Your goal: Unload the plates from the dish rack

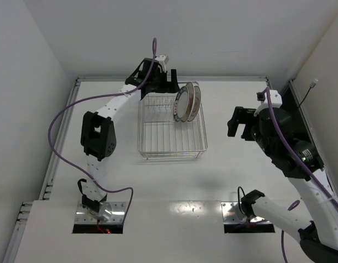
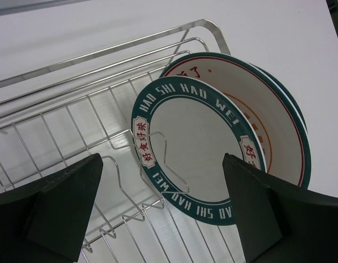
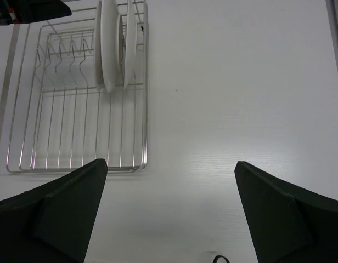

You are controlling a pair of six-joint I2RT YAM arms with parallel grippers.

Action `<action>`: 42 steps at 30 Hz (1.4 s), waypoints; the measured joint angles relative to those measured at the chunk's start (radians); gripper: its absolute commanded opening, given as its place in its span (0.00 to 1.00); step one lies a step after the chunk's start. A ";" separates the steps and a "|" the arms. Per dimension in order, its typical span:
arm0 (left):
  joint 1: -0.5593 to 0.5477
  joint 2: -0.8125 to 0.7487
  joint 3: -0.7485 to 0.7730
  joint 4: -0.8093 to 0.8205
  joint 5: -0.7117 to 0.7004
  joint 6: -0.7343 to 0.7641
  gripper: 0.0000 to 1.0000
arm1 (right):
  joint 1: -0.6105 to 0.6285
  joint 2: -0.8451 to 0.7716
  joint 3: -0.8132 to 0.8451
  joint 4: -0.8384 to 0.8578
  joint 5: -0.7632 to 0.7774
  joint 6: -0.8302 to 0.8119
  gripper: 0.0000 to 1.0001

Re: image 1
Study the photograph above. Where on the metal base plate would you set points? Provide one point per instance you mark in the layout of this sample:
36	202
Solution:
233	216
117	212

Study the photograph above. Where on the black line patterned plate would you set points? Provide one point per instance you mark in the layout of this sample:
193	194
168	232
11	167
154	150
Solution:
196	104

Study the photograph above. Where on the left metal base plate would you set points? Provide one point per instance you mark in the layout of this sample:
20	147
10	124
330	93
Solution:
117	212

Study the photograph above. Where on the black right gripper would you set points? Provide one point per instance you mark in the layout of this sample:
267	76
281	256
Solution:
241	120

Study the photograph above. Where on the metal wire dish rack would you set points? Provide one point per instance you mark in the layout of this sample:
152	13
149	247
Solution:
160	136

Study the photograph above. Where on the black wall cable white plug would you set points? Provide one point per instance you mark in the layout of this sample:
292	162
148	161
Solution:
311	86

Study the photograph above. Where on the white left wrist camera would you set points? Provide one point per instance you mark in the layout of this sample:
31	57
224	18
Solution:
162	61

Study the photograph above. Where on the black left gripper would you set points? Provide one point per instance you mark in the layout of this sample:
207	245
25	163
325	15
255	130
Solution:
163	83

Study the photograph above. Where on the green rimmed white plate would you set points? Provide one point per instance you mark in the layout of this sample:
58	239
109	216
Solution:
181	104

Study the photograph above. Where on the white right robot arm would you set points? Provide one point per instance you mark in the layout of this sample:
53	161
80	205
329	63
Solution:
271	127

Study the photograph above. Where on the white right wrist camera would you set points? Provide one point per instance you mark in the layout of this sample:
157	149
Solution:
275	99

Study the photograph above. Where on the orange patterned white plate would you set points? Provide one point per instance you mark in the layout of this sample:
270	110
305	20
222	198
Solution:
191	98

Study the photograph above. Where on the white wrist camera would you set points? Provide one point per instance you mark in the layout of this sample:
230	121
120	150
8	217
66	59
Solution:
162	61
275	99

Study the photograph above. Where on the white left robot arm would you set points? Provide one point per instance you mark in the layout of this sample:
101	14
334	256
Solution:
98	136

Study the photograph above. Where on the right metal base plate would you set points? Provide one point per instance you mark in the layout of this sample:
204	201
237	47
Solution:
233	216

